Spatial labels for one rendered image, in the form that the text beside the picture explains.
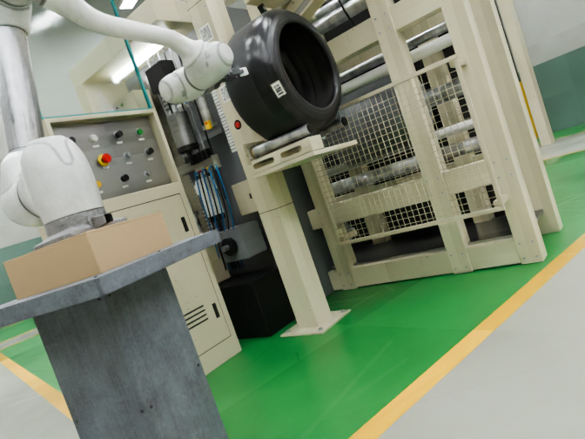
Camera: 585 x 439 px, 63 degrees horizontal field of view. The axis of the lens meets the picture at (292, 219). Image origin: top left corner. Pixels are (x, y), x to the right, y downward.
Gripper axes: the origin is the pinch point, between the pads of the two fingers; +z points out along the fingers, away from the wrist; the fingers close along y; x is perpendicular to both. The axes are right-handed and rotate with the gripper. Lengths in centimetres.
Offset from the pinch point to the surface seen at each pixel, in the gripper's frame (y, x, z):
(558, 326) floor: -83, 119, -8
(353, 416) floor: -36, 111, -62
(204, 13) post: 29, -37, 28
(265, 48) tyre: -9.9, -4.5, 8.3
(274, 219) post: 29, 64, 14
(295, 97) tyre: -11.6, 17.4, 11.5
